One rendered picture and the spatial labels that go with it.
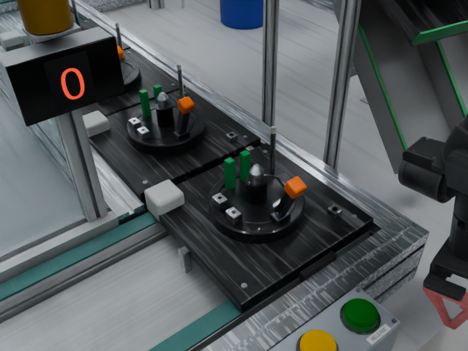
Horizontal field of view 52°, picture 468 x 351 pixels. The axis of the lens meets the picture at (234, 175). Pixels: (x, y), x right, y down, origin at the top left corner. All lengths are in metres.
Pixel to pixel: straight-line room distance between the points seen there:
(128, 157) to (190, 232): 0.21
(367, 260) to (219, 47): 0.93
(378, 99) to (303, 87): 0.50
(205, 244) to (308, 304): 0.16
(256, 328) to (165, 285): 0.16
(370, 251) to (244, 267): 0.18
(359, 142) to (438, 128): 0.26
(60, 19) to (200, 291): 0.38
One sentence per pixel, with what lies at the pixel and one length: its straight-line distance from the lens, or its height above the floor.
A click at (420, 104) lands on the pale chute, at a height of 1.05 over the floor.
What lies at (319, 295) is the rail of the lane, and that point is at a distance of 0.63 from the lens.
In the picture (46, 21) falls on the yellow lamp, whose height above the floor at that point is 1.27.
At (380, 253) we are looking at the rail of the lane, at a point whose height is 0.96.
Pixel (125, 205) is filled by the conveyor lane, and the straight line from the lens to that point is 0.77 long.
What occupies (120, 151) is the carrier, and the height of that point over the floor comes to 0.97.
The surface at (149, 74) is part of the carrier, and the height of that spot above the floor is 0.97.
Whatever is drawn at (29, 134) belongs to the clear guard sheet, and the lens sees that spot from 0.65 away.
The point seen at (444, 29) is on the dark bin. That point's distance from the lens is 0.70.
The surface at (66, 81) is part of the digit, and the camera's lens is 0.57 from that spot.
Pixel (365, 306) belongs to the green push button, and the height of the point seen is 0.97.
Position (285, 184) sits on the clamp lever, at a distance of 0.60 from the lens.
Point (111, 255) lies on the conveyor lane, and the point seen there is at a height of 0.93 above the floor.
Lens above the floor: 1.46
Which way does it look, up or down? 39 degrees down
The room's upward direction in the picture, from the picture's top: 2 degrees counter-clockwise
